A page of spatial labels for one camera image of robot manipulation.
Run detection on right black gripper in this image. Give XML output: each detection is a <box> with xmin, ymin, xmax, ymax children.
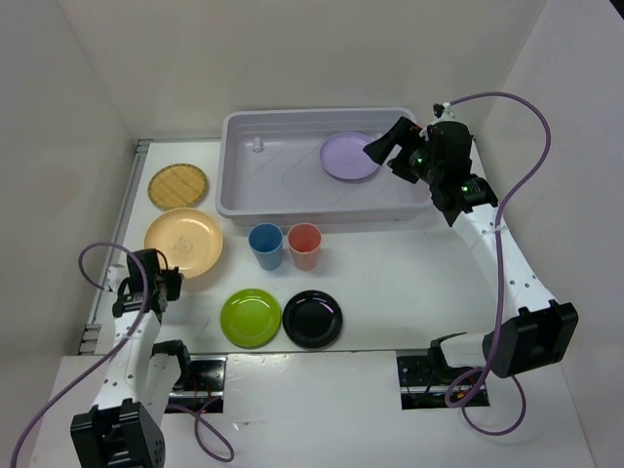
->
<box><xmin>363</xmin><ymin>116</ymin><xmax>443</xmax><ymax>185</ymax></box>

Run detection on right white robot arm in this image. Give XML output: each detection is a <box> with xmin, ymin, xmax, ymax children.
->
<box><xmin>364</xmin><ymin>117</ymin><xmax>578</xmax><ymax>383</ymax></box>

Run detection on woven bamboo round plate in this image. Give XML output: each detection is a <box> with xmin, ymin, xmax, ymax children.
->
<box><xmin>147</xmin><ymin>163</ymin><xmax>209</xmax><ymax>211</ymax></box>

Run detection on coral plastic cup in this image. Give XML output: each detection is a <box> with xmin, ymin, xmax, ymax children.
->
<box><xmin>287</xmin><ymin>222</ymin><xmax>322</xmax><ymax>271</ymax></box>

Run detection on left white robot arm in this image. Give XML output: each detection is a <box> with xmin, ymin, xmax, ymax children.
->
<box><xmin>70</xmin><ymin>249</ymin><xmax>195</xmax><ymax>467</ymax></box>

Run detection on lavender plastic bin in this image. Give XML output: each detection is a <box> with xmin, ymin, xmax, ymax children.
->
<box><xmin>215</xmin><ymin>107</ymin><xmax>432</xmax><ymax>225</ymax></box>

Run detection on orange plastic plate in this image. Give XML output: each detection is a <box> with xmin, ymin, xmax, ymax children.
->
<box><xmin>143</xmin><ymin>208</ymin><xmax>224</xmax><ymax>293</ymax></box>

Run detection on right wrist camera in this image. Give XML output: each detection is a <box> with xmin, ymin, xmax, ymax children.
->
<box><xmin>433</xmin><ymin>102</ymin><xmax>456</xmax><ymax>121</ymax></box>

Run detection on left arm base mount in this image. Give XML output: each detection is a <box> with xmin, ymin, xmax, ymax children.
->
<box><xmin>165</xmin><ymin>355</ymin><xmax>227</xmax><ymax>413</ymax></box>

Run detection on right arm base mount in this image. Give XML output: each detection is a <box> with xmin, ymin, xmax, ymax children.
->
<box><xmin>396</xmin><ymin>351</ymin><xmax>489</xmax><ymax>410</ymax></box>

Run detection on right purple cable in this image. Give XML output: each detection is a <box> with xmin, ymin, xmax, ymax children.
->
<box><xmin>444</xmin><ymin>92</ymin><xmax>554</xmax><ymax>435</ymax></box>

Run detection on lavender plastic plate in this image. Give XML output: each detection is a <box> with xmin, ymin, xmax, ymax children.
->
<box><xmin>320</xmin><ymin>132</ymin><xmax>379</xmax><ymax>181</ymax></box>

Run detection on blue plastic cup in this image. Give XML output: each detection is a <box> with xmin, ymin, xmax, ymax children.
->
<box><xmin>248</xmin><ymin>223</ymin><xmax>284</xmax><ymax>271</ymax></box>

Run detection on black plate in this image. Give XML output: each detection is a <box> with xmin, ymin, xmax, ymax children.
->
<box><xmin>282</xmin><ymin>290</ymin><xmax>343</xmax><ymax>350</ymax></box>

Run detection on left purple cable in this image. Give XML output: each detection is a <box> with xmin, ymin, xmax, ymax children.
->
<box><xmin>9</xmin><ymin>242</ymin><xmax>235</xmax><ymax>468</ymax></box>

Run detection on purple cable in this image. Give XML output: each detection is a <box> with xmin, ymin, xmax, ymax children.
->
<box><xmin>9</xmin><ymin>242</ymin><xmax>235</xmax><ymax>468</ymax></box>
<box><xmin>444</xmin><ymin>92</ymin><xmax>554</xmax><ymax>435</ymax></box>

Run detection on green plate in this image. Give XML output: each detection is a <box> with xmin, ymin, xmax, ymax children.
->
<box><xmin>219</xmin><ymin>289</ymin><xmax>282</xmax><ymax>349</ymax></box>

